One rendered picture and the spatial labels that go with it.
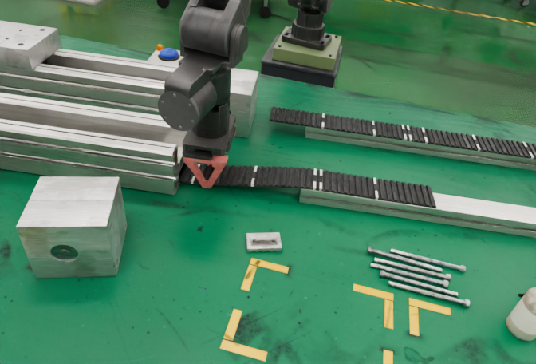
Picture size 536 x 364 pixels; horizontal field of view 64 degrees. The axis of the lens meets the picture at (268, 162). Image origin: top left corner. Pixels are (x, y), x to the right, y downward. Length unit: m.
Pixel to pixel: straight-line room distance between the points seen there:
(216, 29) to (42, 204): 0.30
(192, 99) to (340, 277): 0.31
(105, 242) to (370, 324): 0.34
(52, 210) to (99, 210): 0.05
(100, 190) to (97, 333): 0.17
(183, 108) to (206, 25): 0.11
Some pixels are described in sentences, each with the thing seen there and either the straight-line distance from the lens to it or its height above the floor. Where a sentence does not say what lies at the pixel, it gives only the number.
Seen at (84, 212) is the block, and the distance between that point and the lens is 0.57.
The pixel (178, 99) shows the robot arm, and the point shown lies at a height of 0.98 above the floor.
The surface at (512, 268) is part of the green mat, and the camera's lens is 0.75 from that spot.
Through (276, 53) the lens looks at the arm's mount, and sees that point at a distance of 1.15.
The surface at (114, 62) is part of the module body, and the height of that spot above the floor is 0.86.
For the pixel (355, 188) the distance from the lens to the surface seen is 0.71.
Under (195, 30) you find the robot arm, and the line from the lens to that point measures 0.59.
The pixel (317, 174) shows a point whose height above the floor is 0.81.
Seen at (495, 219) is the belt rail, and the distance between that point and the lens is 0.77.
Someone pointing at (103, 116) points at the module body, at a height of 0.86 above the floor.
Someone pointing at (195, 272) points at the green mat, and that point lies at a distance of 0.60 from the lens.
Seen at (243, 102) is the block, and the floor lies 0.86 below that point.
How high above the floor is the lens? 1.26
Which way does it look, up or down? 38 degrees down
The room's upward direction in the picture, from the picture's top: 7 degrees clockwise
